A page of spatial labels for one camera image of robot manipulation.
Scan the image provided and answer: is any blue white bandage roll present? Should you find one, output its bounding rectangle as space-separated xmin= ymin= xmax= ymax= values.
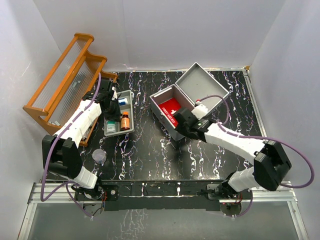
xmin=118 ymin=97 xmax=129 ymax=106

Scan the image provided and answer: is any white medicine bottle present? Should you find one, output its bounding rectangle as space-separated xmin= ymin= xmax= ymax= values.
xmin=105 ymin=120 xmax=117 ymax=134

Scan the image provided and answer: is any brown medicine bottle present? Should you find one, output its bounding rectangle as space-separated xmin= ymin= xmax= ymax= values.
xmin=120 ymin=111 xmax=130 ymax=131

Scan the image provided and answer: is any red first aid pouch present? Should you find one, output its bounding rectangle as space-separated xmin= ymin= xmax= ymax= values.
xmin=159 ymin=97 xmax=181 ymax=127

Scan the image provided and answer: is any grey plastic tray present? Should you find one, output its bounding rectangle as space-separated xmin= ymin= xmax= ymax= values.
xmin=103 ymin=90 xmax=135 ymax=138

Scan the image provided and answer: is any grey metal case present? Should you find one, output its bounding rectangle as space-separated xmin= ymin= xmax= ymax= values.
xmin=150 ymin=62 xmax=230 ymax=141

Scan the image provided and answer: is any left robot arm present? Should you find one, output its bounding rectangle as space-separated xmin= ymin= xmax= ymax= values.
xmin=41 ymin=76 xmax=121 ymax=200

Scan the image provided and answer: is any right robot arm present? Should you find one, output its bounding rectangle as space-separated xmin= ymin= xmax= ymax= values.
xmin=173 ymin=107 xmax=292 ymax=199

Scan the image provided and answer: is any wooden shelf rack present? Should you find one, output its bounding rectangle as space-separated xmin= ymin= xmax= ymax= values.
xmin=23 ymin=33 xmax=118 ymax=135

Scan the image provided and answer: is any clear round container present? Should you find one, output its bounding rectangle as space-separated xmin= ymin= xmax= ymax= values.
xmin=92 ymin=148 xmax=107 ymax=165

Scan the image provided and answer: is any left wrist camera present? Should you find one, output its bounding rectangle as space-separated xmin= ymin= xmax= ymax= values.
xmin=110 ymin=86 xmax=118 ymax=101

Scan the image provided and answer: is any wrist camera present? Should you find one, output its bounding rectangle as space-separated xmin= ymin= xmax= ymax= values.
xmin=191 ymin=99 xmax=209 ymax=120
xmin=110 ymin=86 xmax=118 ymax=101

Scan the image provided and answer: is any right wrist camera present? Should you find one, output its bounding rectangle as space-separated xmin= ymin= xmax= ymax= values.
xmin=191 ymin=99 xmax=209 ymax=120

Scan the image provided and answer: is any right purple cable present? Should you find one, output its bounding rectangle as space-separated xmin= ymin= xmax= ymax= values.
xmin=198 ymin=94 xmax=315 ymax=218

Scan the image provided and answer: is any purple cable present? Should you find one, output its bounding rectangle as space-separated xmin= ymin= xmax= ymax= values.
xmin=40 ymin=72 xmax=103 ymax=218
xmin=198 ymin=94 xmax=315 ymax=218

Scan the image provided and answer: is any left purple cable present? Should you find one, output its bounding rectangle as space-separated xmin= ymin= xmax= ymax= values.
xmin=40 ymin=72 xmax=103 ymax=218

